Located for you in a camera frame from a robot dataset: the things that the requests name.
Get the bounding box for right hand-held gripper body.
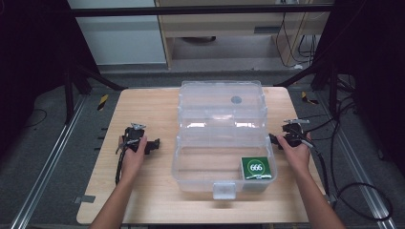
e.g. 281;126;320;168
281;118;312;149

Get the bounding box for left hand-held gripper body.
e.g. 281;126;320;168
122;122;148;153

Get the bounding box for person's right hand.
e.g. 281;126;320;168
275;133;312;176

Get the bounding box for person's left hand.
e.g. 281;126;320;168
119;135;149;184

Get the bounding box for green square packet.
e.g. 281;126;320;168
240;156;274;181

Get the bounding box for yellow black hazard tape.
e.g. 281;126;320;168
96;94;110;112
301;91;320;106

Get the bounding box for clear plastic storage box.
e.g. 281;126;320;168
171;79;278;201

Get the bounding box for black metal stand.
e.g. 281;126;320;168
62;58;129;126
273;61;340;119

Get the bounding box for grey tape strip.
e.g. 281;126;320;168
73;194;96;205

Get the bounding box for white cabinet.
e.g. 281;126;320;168
67;0;168;67

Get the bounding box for dark curtain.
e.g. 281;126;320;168
319;0;405;177
0;0;77;156

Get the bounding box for light wooden desk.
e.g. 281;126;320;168
154;0;333;70

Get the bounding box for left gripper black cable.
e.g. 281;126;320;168
115;146;126;186

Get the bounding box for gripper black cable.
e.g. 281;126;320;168
115;146;126;186
305;139;332;198

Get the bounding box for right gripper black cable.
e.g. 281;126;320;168
305;139;332;198

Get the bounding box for aluminium floor rail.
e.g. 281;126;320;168
316;94;399;229
9;94;88;229

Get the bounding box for hanging black cables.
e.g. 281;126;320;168
274;11;321;70

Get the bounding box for black looped floor cable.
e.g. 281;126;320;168
330;94;394;222

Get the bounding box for thin black floor cable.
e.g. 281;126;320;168
24;108;49;129

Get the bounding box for black horizontal frame bar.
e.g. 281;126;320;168
69;3;336;18

